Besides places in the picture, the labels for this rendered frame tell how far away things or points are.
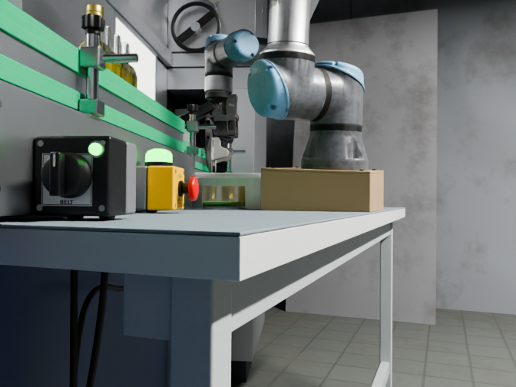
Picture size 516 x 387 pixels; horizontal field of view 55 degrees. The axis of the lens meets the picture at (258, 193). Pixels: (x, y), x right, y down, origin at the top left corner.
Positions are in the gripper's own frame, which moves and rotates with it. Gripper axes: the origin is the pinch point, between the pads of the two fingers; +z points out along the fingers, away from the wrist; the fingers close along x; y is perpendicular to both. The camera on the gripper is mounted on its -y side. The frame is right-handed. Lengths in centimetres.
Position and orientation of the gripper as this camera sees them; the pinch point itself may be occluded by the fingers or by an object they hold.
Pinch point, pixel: (210, 168)
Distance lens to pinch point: 134.4
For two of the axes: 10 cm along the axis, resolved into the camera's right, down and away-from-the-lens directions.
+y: 10.0, 0.1, -0.7
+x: 0.7, 0.1, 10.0
